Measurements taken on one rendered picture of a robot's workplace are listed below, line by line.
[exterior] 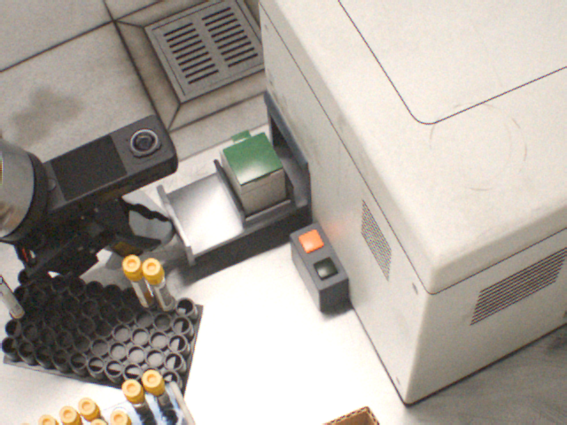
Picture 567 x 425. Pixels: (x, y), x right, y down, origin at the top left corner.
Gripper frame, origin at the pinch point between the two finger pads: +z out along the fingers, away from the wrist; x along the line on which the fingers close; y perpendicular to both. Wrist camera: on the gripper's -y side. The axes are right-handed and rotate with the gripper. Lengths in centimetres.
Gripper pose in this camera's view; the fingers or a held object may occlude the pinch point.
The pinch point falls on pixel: (168, 223)
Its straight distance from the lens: 102.6
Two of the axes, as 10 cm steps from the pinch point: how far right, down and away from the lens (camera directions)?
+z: 4.9, 1.9, 8.5
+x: 4.2, 8.0, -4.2
